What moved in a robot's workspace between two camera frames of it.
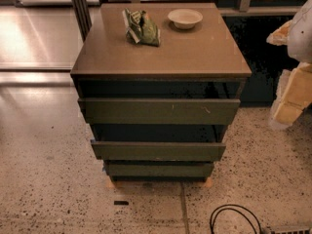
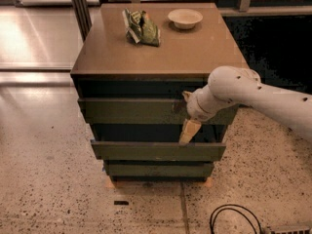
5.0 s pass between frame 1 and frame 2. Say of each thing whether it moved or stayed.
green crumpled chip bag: stayed
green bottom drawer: stayed
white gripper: moved
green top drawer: stayed
